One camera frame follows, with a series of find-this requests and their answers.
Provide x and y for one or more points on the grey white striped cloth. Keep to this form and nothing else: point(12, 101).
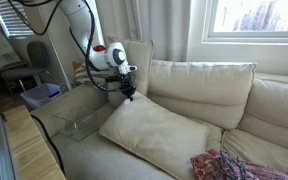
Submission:
point(80, 75)

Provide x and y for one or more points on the white framed window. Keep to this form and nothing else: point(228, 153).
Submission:
point(254, 35)

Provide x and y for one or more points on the light wooden table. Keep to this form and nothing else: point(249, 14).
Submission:
point(27, 146)

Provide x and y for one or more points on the grey office chair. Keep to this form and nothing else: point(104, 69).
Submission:
point(37, 55)

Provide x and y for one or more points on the clear plastic box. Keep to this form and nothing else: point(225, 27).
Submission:
point(77, 121)

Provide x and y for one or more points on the white window blinds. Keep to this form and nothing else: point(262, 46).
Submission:
point(7, 20)

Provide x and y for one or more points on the beige fabric couch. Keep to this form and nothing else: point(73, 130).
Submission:
point(267, 116)

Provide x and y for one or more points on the red patterned fringed blanket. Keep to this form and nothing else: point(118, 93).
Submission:
point(217, 165)

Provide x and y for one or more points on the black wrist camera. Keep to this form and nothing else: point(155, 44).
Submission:
point(112, 79)

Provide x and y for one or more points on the white curtain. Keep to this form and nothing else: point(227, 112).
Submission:
point(167, 23)

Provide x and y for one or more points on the blue plastic bin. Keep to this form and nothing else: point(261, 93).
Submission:
point(40, 95)

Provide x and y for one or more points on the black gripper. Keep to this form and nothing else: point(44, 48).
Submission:
point(127, 83)

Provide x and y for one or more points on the beige flanged throw pillow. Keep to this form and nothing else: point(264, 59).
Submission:
point(140, 60)
point(150, 133)

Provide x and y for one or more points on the wooden desk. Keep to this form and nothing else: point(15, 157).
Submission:
point(4, 66)

